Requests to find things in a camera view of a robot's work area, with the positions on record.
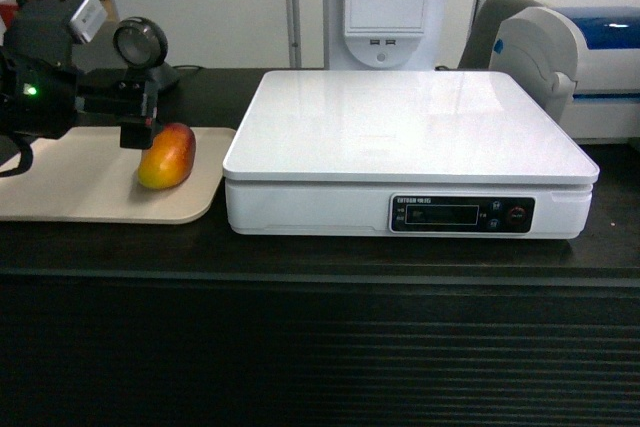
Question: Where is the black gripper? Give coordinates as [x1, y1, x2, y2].
[1, 0, 162, 150]

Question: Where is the red yellow mango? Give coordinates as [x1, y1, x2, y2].
[137, 123, 197, 190]

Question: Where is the black checkout counter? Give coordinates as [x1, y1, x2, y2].
[0, 66, 640, 427]

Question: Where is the white checkout scale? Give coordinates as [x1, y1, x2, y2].
[223, 71, 599, 239]

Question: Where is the black barcode scanner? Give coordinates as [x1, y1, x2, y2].
[112, 16, 179, 93]

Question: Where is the beige plastic tray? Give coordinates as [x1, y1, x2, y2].
[1, 127, 235, 224]

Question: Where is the white receipt printer kiosk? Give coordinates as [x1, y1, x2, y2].
[323, 0, 446, 71]

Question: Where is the white blue label printer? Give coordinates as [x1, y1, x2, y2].
[489, 6, 639, 143]

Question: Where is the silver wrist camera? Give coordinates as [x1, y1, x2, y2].
[68, 0, 108, 44]

